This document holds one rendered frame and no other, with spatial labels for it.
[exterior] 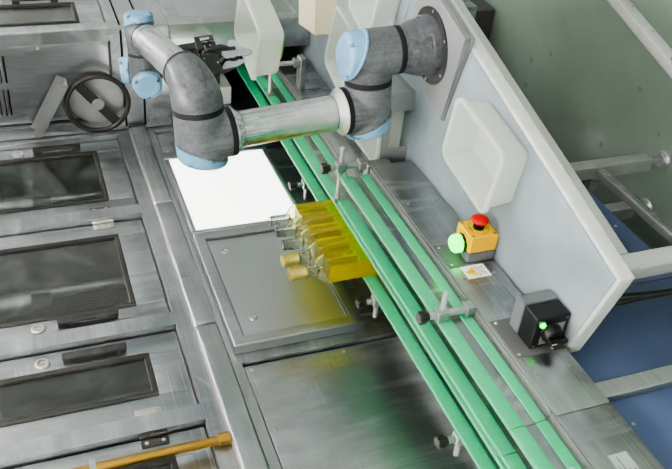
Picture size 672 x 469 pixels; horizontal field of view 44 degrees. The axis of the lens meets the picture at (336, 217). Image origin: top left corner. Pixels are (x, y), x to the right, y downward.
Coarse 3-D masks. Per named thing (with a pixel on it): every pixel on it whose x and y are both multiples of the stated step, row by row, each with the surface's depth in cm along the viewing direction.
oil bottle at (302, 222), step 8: (304, 216) 218; (312, 216) 218; (320, 216) 219; (328, 216) 219; (336, 216) 219; (296, 224) 216; (304, 224) 215; (312, 224) 216; (320, 224) 216; (328, 224) 217; (296, 232) 216
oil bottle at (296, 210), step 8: (328, 200) 226; (288, 208) 222; (296, 208) 221; (304, 208) 222; (312, 208) 222; (320, 208) 222; (328, 208) 223; (336, 208) 223; (288, 216) 221; (296, 216) 219; (288, 224) 222
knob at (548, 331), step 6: (552, 324) 162; (558, 324) 163; (546, 330) 162; (552, 330) 161; (558, 330) 161; (546, 336) 162; (552, 336) 161; (558, 336) 162; (564, 336) 162; (546, 342) 162; (552, 342) 161; (558, 342) 161; (564, 342) 162
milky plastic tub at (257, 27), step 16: (240, 0) 229; (256, 0) 223; (240, 16) 233; (256, 16) 218; (272, 16) 220; (240, 32) 236; (256, 32) 237; (272, 32) 216; (256, 48) 233; (272, 48) 219; (256, 64) 220; (272, 64) 224
